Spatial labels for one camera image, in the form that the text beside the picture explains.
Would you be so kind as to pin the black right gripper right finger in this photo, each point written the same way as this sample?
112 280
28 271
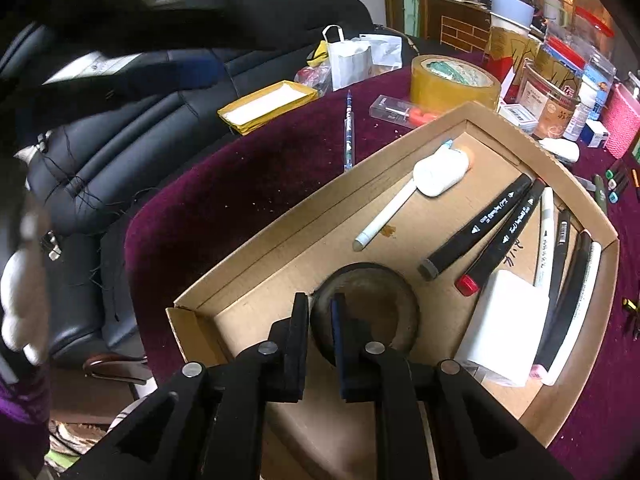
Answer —
432 421

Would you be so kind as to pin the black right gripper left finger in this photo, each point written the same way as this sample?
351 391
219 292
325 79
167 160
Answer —
207 422

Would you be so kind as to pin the large white power adapter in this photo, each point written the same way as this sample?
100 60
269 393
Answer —
504 333

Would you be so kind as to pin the black tape roll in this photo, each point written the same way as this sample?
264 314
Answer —
374 294

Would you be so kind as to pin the black marker grey cap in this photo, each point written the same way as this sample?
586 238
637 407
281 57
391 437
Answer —
462 241

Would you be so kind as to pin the white marker pen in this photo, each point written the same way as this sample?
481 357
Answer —
578 318

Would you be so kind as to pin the white pen teal band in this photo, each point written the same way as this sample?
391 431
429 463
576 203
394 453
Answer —
363 239

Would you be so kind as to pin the white glue bottle orange tip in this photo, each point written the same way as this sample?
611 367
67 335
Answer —
437 173

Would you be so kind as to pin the black marker red cap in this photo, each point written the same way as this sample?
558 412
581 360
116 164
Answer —
489 259

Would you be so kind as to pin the cardboard tray box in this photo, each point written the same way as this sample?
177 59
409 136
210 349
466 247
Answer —
233 305

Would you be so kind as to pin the yellow black pen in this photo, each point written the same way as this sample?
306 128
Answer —
632 324

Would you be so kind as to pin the maroon velvet tablecloth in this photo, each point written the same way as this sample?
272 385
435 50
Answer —
217 205

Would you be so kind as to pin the green marker pen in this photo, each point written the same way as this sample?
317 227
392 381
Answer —
601 193

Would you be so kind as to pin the yellow flat box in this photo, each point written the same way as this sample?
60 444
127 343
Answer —
251 112

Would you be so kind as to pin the blue ballpoint pen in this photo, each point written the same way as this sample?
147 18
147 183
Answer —
348 134

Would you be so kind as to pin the brown snack jar red lid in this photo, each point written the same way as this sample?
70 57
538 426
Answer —
550 85

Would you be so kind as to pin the clear case orange item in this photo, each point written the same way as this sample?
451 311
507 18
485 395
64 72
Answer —
399 112

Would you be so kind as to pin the yellow packing tape roll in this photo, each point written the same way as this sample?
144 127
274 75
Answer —
440 84

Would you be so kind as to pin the black leather sofa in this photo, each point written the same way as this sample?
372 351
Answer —
97 116

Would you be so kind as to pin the white paper bag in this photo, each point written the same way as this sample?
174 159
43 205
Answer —
350 60

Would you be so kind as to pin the wooden cabinet counter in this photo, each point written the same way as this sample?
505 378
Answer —
463 26

